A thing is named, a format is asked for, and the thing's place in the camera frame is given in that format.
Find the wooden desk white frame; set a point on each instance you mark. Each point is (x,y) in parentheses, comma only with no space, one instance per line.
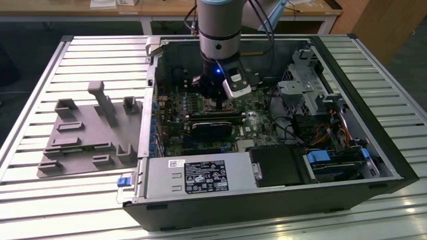
(66,12)

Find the wooden cabinet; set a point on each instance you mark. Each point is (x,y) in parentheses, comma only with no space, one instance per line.
(383,25)

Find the black open PC case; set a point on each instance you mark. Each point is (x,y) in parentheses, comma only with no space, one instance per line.
(233,212)

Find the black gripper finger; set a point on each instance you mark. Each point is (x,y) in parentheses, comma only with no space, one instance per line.
(222,104)

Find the grey plastic parts rack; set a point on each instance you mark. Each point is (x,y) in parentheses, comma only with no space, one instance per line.
(86,130)

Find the green motherboard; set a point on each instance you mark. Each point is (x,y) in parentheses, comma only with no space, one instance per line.
(260,120)

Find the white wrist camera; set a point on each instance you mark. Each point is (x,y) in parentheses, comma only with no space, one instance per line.
(236,83)

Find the white cardboard box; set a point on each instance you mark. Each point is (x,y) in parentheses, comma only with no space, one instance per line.
(102,4)

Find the small blue bay clip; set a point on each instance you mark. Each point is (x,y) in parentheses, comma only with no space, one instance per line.
(364,154)

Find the blue disk carrier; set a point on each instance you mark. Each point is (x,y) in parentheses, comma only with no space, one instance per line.
(316,157)

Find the black graphics card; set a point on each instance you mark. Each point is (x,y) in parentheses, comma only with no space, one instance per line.
(209,130)

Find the black RAM slot bank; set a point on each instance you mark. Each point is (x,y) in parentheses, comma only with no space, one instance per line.
(216,116)

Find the grey power supply unit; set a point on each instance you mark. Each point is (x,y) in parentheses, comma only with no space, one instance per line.
(166,180)

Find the small silver heatsink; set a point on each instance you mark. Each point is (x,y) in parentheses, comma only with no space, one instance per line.
(245,145)

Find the perforated metal drive cage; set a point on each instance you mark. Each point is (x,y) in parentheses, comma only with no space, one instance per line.
(300,100)

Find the black drive box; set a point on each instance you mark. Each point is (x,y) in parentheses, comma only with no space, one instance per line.
(276,165)

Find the blue case latch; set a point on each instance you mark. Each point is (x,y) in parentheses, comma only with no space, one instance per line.
(124,181)

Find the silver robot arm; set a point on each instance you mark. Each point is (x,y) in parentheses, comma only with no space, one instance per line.
(217,30)

